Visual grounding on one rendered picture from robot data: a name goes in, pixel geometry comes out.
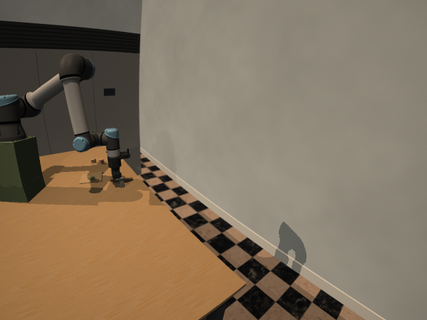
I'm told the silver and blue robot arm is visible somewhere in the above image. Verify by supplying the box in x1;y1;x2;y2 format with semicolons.
0;53;119;152

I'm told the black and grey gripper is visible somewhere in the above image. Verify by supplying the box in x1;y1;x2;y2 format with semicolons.
106;148;130;188

